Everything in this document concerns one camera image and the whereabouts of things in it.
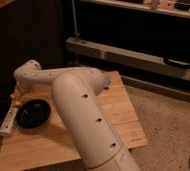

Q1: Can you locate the black ceramic bowl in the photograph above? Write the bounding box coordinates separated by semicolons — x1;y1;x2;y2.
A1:
16;99;51;129

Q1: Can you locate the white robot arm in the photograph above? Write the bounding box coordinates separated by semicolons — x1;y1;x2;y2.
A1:
13;60;141;171

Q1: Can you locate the small blue gray block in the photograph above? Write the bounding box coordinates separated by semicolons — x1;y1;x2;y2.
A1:
103;77;111;89

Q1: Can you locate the thin metal pole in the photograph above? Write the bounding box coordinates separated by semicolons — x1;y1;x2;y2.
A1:
71;0;79;41

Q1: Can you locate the white remote control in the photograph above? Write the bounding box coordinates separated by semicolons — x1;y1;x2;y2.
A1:
0;101;21;137

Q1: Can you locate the wooden shelf board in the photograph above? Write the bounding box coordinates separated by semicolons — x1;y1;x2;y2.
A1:
80;0;190;19

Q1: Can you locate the grey metal rail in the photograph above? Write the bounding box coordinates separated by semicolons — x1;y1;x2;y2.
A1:
66;37;190;81

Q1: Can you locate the black handle on rail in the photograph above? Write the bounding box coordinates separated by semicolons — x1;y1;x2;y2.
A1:
163;58;190;69

